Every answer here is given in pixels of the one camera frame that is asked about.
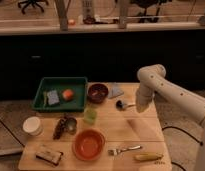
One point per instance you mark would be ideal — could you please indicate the blue sponge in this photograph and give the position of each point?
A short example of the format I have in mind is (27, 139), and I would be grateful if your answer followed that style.
(53, 97)

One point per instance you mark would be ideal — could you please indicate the small metal cup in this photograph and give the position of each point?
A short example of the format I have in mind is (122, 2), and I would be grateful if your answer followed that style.
(71, 125)

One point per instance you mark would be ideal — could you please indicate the grey blue cloth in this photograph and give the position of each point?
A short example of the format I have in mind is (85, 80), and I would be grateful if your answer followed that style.
(114, 92)

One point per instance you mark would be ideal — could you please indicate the dark red bowl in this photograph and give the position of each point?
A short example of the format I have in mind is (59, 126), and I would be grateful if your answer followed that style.
(97, 93)

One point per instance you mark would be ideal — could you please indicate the orange bowl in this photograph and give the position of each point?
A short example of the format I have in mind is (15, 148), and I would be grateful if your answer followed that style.
(88, 145)

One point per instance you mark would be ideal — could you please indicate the orange ball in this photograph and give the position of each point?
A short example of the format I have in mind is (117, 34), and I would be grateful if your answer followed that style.
(68, 94)

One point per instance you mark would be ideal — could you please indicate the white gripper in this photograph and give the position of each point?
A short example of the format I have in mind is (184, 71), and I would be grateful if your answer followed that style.
(144, 96)

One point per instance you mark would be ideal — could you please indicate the green yellow strip in tray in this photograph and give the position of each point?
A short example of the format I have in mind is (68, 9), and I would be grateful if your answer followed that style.
(45, 99)

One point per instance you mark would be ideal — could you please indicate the white handled dish brush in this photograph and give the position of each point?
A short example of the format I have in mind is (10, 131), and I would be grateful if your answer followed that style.
(123, 105)

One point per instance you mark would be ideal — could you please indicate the brown chocolate bar block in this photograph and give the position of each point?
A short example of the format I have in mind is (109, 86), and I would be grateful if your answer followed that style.
(50, 156)

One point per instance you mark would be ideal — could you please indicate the black office chair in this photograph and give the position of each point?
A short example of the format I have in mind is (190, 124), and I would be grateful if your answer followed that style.
(25, 3)

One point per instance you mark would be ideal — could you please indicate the green plastic tray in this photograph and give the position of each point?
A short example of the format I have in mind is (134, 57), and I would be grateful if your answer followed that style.
(77, 84)

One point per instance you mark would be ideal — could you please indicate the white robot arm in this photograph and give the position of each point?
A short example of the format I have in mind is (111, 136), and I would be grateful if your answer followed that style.
(152, 79)

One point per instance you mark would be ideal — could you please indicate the white cup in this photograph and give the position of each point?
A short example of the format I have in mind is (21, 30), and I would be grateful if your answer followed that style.
(33, 126)

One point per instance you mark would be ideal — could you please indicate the green plastic cup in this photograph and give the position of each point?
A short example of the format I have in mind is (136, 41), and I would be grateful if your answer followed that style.
(90, 115)

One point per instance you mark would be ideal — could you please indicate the dark brown pinecone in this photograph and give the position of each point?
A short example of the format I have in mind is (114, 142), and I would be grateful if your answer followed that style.
(59, 129)

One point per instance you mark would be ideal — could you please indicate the silver fork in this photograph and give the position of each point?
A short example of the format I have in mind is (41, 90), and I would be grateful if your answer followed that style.
(117, 151)

